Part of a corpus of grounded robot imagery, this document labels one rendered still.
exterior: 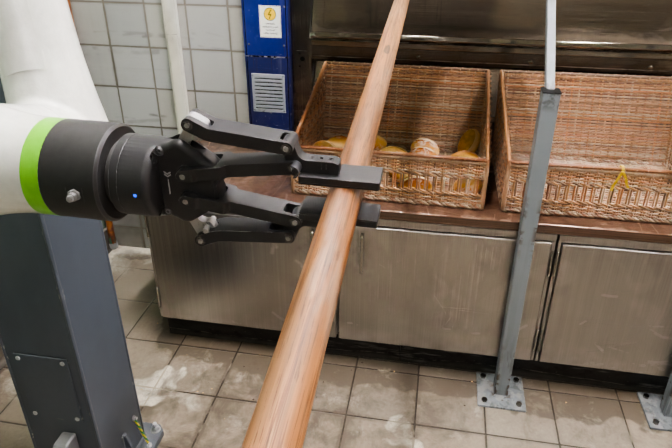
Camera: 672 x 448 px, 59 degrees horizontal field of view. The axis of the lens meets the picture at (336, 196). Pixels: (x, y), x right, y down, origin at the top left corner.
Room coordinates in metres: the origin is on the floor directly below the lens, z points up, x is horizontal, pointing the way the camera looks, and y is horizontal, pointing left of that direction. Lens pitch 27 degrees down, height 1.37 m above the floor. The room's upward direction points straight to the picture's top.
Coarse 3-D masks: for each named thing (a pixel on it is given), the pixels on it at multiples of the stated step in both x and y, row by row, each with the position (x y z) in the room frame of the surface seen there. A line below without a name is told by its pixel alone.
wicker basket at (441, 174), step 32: (352, 64) 1.99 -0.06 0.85; (320, 96) 1.91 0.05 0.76; (352, 96) 1.96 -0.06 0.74; (416, 96) 1.92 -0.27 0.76; (448, 96) 1.90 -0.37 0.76; (480, 96) 1.88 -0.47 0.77; (320, 128) 1.91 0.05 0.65; (384, 128) 1.91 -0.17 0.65; (416, 128) 1.90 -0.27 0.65; (448, 128) 1.87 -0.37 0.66; (480, 128) 1.86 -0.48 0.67; (384, 160) 1.51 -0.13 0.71; (416, 160) 1.49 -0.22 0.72; (448, 160) 1.47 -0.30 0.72; (480, 160) 1.45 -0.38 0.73; (320, 192) 1.54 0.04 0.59; (384, 192) 1.51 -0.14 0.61; (416, 192) 1.49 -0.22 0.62; (448, 192) 1.47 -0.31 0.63; (480, 192) 1.52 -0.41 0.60
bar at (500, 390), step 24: (552, 0) 1.54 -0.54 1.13; (552, 24) 1.49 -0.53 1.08; (552, 48) 1.44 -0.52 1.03; (552, 72) 1.39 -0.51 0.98; (552, 96) 1.33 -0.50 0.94; (552, 120) 1.33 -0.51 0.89; (528, 168) 1.37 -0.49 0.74; (528, 192) 1.34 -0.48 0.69; (528, 216) 1.34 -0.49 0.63; (528, 240) 1.33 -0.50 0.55; (528, 264) 1.33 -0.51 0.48; (504, 336) 1.34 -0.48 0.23; (504, 360) 1.34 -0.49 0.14; (480, 384) 1.38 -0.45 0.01; (504, 384) 1.33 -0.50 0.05; (504, 408) 1.28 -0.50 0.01; (648, 408) 1.28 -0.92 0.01
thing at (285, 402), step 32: (384, 32) 0.96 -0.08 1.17; (384, 64) 0.79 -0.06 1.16; (384, 96) 0.70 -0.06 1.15; (352, 128) 0.59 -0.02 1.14; (352, 160) 0.51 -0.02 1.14; (352, 192) 0.45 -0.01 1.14; (320, 224) 0.40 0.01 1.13; (352, 224) 0.41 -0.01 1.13; (320, 256) 0.36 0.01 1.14; (320, 288) 0.32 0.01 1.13; (288, 320) 0.30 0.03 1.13; (320, 320) 0.30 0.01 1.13; (288, 352) 0.26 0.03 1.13; (320, 352) 0.27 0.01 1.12; (288, 384) 0.24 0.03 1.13; (256, 416) 0.22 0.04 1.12; (288, 416) 0.22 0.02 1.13
